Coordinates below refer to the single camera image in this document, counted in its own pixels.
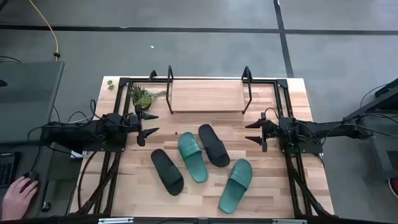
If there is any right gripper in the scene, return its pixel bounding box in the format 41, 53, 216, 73
244, 112, 281, 153

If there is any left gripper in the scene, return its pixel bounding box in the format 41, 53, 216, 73
124, 105, 160, 147

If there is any black rubber slide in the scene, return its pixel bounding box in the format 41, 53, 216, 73
198, 123, 231, 168
150, 148, 185, 197

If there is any green rubber slide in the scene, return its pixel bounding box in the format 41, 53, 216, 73
177, 131, 209, 184
218, 158, 253, 215

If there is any potted succulent plant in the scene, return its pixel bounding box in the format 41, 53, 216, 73
129, 83, 167, 111

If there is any grey side desk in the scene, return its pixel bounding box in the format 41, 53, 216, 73
0, 60, 83, 219

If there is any black computer mouse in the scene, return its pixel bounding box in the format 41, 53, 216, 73
23, 170, 40, 186

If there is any black metal stand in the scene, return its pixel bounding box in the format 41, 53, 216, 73
343, 77, 398, 182

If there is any red round object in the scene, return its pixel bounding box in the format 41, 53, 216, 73
387, 177, 398, 200

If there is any black keyboard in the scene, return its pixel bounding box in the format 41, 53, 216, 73
0, 151, 21, 189

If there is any person's hand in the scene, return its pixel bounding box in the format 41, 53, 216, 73
1, 175, 40, 222

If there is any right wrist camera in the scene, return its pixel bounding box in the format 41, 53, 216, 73
266, 119, 279, 133

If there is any wooden shelf with black frame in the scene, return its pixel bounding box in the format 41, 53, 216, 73
166, 65, 253, 115

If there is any black metal rig frame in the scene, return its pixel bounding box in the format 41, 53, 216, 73
70, 77, 335, 218

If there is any silver metal bracket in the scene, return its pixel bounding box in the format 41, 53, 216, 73
272, 218, 308, 224
98, 217, 134, 224

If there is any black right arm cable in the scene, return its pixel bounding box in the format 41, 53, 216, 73
341, 113, 398, 138

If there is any yellow cable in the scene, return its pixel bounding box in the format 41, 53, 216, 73
28, 0, 61, 62

